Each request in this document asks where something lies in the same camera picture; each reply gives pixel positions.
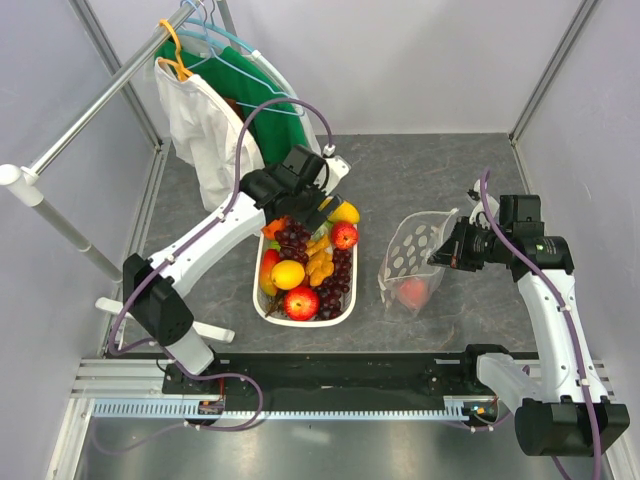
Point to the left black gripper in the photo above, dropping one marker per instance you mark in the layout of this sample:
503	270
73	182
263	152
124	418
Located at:
312	219

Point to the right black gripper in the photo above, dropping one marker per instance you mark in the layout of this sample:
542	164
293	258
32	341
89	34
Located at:
454	253

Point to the dark purple grape bunch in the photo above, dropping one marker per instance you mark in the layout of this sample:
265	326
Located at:
292	239

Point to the clear polka dot zip bag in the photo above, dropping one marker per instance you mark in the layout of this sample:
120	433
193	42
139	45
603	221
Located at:
414	240

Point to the pink peach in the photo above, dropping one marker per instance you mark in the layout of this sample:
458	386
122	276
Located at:
413	293

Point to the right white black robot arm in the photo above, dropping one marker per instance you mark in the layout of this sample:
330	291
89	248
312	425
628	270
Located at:
567	411

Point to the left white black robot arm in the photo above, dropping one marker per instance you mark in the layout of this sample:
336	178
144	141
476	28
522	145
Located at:
154	288

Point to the green cabbage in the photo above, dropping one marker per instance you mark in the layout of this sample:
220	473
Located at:
323	230

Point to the yellow red mango back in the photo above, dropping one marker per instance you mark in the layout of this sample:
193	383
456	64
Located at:
345	212

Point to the red apple back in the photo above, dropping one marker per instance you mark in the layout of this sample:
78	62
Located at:
344	235

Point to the red apple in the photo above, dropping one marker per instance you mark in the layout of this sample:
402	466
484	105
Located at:
344	235
301	303

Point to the orange fruit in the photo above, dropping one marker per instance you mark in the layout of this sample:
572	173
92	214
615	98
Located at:
273	227

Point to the yellow ginger root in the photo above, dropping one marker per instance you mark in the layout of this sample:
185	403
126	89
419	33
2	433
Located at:
320	264

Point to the red yellow mango left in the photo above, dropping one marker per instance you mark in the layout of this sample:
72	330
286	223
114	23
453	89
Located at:
269	260

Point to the white plastic fruit basket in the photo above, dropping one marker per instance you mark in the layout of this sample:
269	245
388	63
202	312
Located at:
306	280

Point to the yellow lemon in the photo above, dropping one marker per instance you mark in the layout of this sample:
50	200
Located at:
287	274

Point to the dark grape bunch right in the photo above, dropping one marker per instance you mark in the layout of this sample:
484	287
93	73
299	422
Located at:
333	290

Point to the red apple front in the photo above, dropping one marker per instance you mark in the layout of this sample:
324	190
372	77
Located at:
301	303

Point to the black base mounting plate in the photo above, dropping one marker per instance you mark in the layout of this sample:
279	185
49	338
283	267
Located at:
356	379

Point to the white shirt on hanger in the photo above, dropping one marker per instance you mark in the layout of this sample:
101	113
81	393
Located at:
205	130

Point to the orange clothes hanger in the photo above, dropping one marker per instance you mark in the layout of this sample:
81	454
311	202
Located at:
181	72

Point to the blue clothes hanger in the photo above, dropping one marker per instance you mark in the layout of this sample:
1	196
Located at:
232	68

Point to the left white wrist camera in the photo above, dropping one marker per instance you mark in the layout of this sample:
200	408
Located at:
334	170

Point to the light blue cable duct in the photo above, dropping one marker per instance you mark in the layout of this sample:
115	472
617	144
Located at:
453	409

